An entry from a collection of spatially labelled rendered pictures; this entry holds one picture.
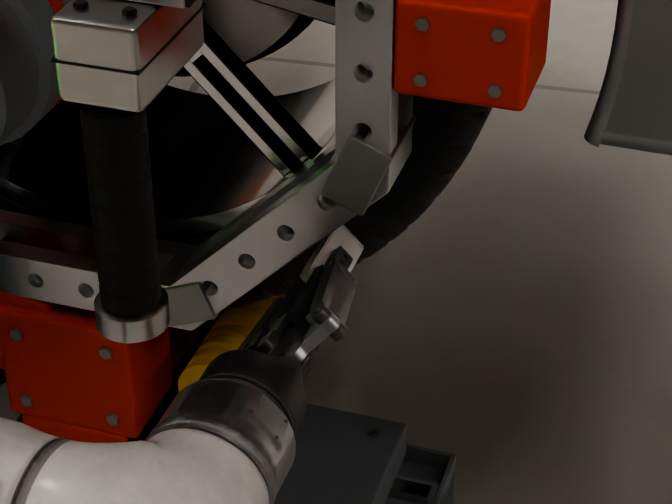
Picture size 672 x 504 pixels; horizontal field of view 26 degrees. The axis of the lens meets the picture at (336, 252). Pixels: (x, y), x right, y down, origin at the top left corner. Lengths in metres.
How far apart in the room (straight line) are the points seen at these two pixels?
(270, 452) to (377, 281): 1.31
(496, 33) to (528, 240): 1.40
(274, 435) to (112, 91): 0.26
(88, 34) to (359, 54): 0.26
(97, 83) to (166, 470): 0.23
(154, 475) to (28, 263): 0.36
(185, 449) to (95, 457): 0.05
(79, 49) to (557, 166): 1.81
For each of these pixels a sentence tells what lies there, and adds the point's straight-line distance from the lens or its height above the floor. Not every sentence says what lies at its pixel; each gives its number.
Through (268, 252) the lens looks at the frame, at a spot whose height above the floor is 0.67.
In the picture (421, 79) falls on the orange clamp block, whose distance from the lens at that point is 0.96.
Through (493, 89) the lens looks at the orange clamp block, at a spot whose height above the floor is 0.83.
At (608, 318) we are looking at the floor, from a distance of 2.17.
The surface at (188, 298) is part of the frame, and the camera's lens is 1.13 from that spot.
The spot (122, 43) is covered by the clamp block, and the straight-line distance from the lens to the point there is 0.76.
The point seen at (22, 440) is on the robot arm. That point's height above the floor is 0.69.
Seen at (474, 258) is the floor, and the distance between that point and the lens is 2.27.
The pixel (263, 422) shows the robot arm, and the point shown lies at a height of 0.67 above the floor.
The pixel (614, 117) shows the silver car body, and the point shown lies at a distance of 1.06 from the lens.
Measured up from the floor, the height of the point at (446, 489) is 0.15.
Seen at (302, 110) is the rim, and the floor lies 0.64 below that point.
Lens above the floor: 1.27
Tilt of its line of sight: 34 degrees down
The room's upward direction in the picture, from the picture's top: straight up
